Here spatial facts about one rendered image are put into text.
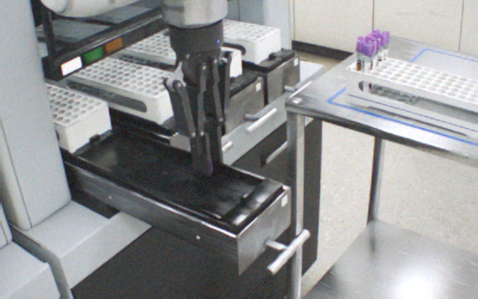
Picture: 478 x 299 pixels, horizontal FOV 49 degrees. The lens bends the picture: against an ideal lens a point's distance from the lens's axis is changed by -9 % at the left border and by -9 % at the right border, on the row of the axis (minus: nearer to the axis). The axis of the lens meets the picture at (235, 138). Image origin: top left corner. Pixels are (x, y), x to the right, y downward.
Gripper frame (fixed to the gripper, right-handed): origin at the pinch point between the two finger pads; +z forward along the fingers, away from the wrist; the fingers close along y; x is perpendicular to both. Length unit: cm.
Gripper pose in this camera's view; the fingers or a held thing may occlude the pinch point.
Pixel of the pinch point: (206, 148)
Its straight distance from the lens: 87.0
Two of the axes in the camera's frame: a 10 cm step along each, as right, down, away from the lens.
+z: 0.6, 8.7, 5.0
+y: -5.8, 4.3, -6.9
